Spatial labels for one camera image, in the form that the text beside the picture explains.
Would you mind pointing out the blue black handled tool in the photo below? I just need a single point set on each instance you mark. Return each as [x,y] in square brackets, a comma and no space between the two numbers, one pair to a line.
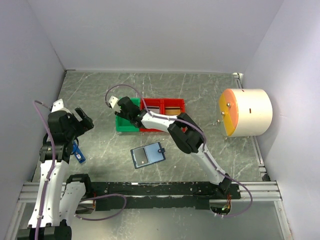
[78,153]

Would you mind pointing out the aluminium rail frame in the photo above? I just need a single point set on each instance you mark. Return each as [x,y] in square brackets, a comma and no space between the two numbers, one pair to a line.
[258,215]

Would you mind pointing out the red plastic bin middle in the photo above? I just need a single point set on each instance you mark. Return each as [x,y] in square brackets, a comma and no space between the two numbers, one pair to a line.
[152,102]

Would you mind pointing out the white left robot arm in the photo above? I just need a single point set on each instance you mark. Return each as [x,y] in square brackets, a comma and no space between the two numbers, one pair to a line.
[57,202]

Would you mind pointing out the green plastic bin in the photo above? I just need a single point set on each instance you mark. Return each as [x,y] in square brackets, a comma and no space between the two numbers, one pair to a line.
[122,124]

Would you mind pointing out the red plastic bin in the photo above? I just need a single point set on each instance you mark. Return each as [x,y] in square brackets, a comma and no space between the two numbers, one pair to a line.
[175,102]
[152,102]

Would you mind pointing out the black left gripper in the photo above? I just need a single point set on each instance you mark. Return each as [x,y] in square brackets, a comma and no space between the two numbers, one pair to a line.
[85,124]

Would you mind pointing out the gold credit card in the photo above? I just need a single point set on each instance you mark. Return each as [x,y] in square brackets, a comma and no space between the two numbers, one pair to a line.
[172,111]

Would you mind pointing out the red plastic bin right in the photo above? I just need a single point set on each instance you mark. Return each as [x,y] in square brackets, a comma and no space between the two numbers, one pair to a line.
[175,102]

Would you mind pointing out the blue leather card holder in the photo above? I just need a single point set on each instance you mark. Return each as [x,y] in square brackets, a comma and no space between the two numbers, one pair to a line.
[155,154]

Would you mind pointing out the silver credit card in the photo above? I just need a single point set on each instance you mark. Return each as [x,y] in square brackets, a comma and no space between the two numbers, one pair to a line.
[154,109]

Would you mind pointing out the cream cylinder orange yellow face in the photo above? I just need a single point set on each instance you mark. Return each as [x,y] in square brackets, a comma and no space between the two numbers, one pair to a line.
[244,112]

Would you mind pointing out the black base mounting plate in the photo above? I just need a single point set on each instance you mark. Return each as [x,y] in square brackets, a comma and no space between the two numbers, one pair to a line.
[149,195]

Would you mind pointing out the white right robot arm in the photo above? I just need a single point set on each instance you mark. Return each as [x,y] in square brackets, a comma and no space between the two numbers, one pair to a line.
[187,136]

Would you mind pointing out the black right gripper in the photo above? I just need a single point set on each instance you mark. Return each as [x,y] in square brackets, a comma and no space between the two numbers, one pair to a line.
[120,113]

